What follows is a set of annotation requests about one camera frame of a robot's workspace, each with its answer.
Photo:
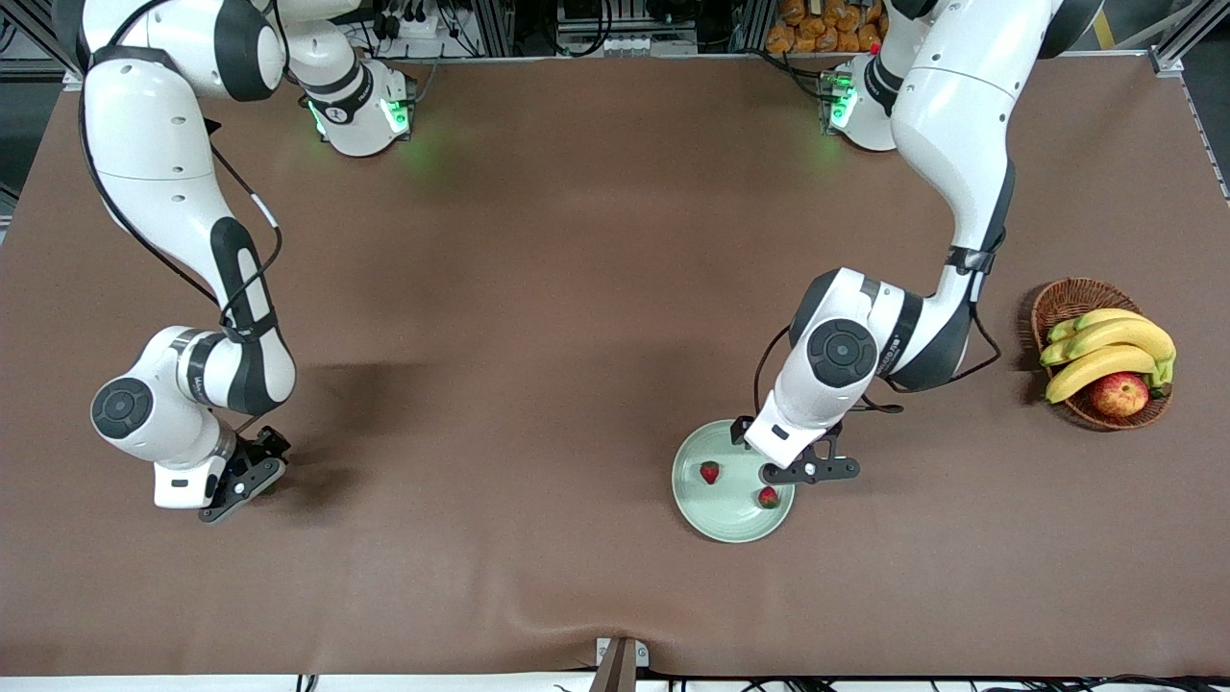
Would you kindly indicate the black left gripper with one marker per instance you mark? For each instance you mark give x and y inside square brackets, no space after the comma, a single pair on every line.
[741,430]

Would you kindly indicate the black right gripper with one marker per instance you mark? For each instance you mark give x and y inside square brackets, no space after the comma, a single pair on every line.
[271,443]

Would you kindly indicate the red strawberry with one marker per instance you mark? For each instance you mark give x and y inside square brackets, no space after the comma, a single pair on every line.
[769,497]
[709,472]

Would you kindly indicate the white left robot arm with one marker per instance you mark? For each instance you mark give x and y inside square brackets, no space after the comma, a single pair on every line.
[961,106]

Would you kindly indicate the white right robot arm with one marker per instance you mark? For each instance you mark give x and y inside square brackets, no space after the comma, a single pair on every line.
[144,125]

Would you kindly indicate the pale green round plate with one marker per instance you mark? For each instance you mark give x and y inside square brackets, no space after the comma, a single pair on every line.
[721,519]

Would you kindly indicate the brown table mat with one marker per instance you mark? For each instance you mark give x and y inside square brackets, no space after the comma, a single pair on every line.
[192,596]

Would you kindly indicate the brown wicker basket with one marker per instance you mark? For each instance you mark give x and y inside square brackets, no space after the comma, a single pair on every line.
[1071,298]

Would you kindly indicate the yellow banana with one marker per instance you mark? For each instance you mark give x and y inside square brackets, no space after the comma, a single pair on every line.
[1095,367]
[1124,334]
[1105,315]

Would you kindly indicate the red apple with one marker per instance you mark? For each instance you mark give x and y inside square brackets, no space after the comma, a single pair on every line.
[1119,394]

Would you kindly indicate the white power strip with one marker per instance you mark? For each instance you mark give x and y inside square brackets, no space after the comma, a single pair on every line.
[413,24]

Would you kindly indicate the silver metal bracket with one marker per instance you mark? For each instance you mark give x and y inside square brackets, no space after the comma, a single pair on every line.
[641,654]

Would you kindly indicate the aluminium frame beam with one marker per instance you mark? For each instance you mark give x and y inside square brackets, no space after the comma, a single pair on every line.
[43,27]
[1169,60]

